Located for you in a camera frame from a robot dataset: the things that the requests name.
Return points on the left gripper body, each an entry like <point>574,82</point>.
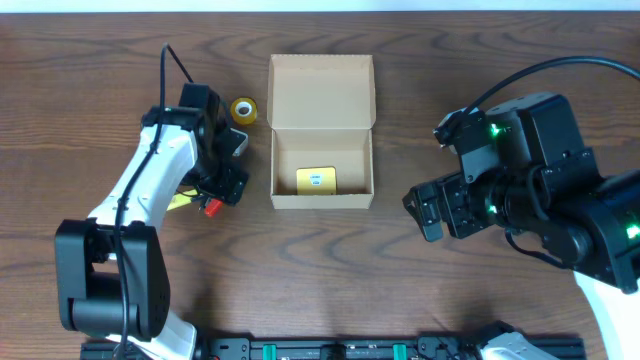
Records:
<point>228,183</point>

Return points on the red black stapler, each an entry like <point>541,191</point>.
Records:
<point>211,206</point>

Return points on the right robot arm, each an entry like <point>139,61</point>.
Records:
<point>525,168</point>

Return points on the yellow sticky note pad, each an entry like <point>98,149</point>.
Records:
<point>316,181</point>

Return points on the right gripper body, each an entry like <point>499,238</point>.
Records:
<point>451,211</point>

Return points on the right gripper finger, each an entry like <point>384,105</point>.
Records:
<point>431,220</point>
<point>412,200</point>

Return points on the yellow highlighter marker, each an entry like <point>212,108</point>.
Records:
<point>181,199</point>

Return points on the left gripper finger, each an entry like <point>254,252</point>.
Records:
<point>214,191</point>
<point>237,184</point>

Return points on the yellow tape roll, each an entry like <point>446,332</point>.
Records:
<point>244,111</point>

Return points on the black mounting rail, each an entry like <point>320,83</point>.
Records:
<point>426,347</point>

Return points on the brown cardboard box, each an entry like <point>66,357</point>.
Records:
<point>321,110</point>

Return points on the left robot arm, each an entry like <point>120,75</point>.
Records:
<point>111,276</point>

